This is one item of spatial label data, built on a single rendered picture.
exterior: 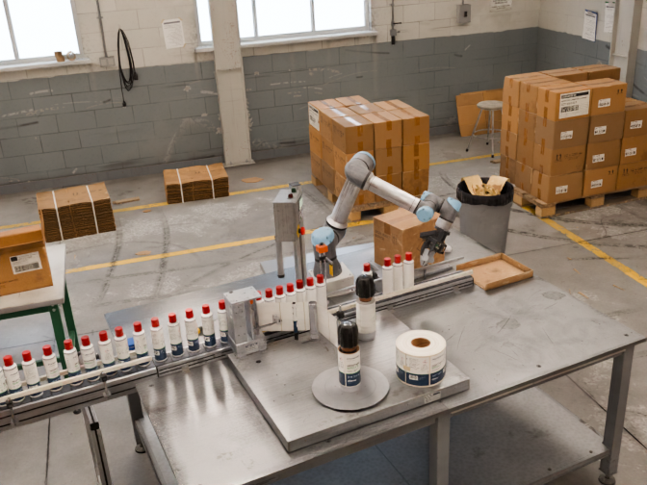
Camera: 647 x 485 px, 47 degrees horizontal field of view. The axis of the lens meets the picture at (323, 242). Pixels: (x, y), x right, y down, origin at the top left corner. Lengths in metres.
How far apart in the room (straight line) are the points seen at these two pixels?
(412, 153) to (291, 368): 4.05
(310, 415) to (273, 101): 6.22
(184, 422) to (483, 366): 1.26
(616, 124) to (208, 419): 5.06
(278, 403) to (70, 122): 6.03
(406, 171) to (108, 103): 3.42
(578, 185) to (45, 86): 5.44
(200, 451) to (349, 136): 4.25
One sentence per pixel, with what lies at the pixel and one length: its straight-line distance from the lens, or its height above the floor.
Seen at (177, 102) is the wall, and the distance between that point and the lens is 8.57.
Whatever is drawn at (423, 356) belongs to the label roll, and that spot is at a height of 1.02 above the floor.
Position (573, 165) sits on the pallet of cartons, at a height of 0.46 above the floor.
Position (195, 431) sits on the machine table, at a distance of 2.98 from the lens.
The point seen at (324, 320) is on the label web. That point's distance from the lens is 3.25.
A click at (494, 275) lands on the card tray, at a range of 4.02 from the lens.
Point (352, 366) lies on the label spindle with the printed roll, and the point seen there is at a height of 1.01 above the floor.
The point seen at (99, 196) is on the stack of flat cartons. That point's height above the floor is 0.31.
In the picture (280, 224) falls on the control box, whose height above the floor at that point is 1.37.
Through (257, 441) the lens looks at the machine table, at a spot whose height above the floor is 0.83.
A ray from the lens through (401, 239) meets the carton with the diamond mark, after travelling 3.85.
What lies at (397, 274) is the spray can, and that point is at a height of 0.99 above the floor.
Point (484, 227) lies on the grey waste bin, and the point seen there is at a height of 0.35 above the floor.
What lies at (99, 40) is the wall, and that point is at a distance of 8.41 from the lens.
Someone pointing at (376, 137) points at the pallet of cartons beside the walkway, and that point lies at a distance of 6.75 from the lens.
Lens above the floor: 2.62
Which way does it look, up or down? 24 degrees down
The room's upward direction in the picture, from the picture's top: 3 degrees counter-clockwise
